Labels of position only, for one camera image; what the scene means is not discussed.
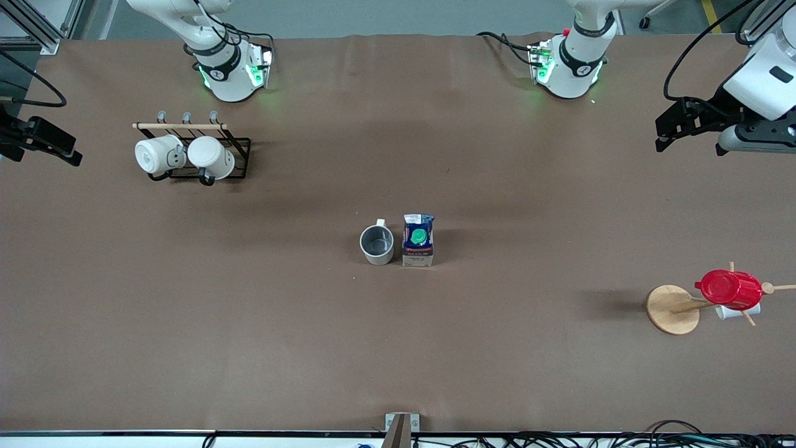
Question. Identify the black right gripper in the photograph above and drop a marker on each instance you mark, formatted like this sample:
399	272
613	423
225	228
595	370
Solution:
9	136

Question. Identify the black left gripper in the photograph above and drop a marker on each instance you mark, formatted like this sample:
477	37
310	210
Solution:
716	107

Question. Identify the blue white milk carton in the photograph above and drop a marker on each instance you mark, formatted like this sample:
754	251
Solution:
418	255

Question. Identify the grey ceramic mug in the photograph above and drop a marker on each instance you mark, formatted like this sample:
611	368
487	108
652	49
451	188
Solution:
377	254

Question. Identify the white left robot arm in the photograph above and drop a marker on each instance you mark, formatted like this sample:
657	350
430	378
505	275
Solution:
569	71

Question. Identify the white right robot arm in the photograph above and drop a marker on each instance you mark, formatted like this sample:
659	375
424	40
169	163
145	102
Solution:
227	81

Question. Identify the red plastic cup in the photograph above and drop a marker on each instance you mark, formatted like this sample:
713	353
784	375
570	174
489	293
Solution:
727	289

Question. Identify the small white cup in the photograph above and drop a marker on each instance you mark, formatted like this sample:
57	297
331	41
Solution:
727	313

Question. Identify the white mug with print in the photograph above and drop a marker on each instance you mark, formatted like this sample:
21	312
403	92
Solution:
152	155

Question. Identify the office chair caster leg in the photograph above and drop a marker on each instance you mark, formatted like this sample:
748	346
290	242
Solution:
647	22

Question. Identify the plain white mug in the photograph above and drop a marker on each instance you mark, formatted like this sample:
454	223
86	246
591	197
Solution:
211	155

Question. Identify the wooden mug tree stand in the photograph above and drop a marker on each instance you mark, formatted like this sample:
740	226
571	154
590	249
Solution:
671	311

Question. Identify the brown paper table cover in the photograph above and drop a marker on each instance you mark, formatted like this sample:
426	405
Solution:
398	342

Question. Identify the aluminium frame profile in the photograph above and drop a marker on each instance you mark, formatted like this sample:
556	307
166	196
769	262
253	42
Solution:
755	34
37	31

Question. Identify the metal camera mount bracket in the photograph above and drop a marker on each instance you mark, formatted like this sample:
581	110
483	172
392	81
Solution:
392	422

